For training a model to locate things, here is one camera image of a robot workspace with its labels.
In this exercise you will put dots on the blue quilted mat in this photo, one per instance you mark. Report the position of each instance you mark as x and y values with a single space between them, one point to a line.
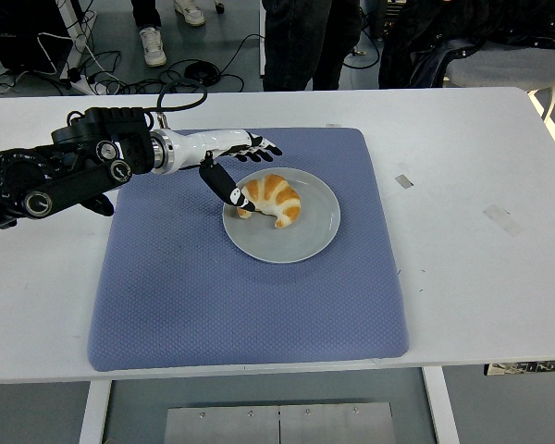
176 287

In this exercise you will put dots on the dark equipment rack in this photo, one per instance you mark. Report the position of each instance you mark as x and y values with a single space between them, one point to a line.
384 18

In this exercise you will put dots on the person with white shoes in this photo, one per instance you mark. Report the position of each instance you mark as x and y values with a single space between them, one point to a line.
151 46

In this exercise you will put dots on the orange white croissant bread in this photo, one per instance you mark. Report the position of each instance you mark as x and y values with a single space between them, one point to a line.
277 196

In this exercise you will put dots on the black white printed sticker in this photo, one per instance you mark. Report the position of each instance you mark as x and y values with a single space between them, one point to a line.
527 367

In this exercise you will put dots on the grey round plate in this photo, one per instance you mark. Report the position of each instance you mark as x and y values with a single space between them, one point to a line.
282 240

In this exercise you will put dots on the white table leg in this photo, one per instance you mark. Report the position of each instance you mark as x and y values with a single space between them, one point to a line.
440 407
94 411

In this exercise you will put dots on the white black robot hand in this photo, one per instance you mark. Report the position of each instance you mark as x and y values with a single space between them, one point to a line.
203 144

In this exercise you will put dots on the person in dark trousers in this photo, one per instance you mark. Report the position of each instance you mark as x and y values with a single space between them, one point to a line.
296 41

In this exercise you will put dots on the grey padded chair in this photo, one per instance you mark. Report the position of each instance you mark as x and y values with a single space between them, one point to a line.
504 65

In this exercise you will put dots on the grey tape piece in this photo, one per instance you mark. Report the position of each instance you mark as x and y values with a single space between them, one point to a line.
403 181

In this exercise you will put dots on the white power strip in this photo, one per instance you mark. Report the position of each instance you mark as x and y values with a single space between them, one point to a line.
85 85

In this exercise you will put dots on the white stand frame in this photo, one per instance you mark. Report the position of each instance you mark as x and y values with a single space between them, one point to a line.
71 18

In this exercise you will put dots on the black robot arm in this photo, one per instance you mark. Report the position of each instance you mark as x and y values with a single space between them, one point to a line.
74 176

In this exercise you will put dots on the large clear tape patch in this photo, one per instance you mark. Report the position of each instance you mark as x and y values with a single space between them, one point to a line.
501 219

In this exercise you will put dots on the dark jacket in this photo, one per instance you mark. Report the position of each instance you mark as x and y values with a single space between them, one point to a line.
407 41

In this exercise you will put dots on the black equipment box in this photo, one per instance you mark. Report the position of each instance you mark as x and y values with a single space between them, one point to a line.
14 28

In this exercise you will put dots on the white upright post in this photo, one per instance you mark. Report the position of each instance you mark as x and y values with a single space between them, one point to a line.
262 46

